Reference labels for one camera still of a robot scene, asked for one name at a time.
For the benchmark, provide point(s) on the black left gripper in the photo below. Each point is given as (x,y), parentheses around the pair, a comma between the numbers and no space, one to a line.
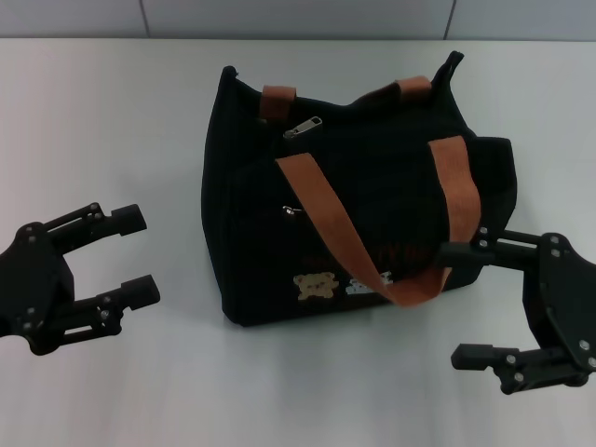
(32,284)

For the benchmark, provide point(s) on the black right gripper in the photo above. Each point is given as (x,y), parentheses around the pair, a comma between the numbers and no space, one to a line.
(563,307)

